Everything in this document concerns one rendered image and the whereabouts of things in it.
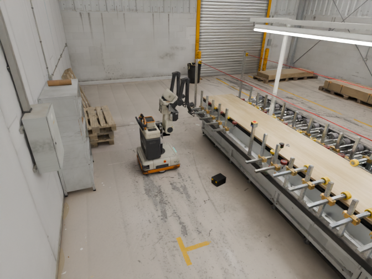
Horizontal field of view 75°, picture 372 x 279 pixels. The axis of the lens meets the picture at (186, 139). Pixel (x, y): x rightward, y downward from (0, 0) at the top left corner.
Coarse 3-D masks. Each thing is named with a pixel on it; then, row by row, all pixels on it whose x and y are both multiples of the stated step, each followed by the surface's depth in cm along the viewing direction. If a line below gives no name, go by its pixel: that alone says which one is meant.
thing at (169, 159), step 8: (168, 144) 459; (168, 152) 434; (176, 152) 438; (144, 160) 410; (152, 160) 411; (160, 160) 413; (168, 160) 417; (176, 160) 422; (144, 168) 407; (152, 168) 412; (160, 168) 419; (168, 168) 424
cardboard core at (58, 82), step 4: (48, 80) 339; (52, 80) 340; (56, 80) 341; (60, 80) 342; (64, 80) 344; (68, 80) 345; (48, 84) 337; (52, 84) 339; (56, 84) 341; (60, 84) 343; (64, 84) 345; (68, 84) 347
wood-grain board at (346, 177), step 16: (224, 96) 524; (224, 112) 442; (240, 112) 443; (256, 112) 445; (256, 128) 384; (272, 128) 385; (288, 128) 386; (272, 144) 339; (304, 144) 340; (320, 144) 341; (288, 160) 304; (304, 160) 305; (320, 160) 305; (336, 160) 306; (320, 176) 275; (336, 176) 276; (352, 176) 277; (368, 176) 277; (336, 192) 251; (352, 192) 252; (368, 192) 252; (368, 208) 231
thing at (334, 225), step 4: (364, 212) 218; (368, 212) 218; (356, 216) 214; (360, 216) 214; (364, 216) 216; (340, 220) 209; (344, 220) 209; (348, 220) 209; (352, 220) 211; (332, 224) 205; (336, 224) 205; (340, 224) 206; (344, 224) 209; (332, 228) 204
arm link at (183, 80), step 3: (183, 78) 371; (186, 78) 369; (180, 81) 372; (183, 81) 368; (186, 81) 369; (180, 84) 371; (183, 84) 370; (180, 87) 372; (183, 87) 373; (180, 90) 374; (180, 93) 376; (180, 96) 378; (177, 99) 386; (180, 99) 380; (177, 102) 380; (180, 102) 380; (180, 105) 383
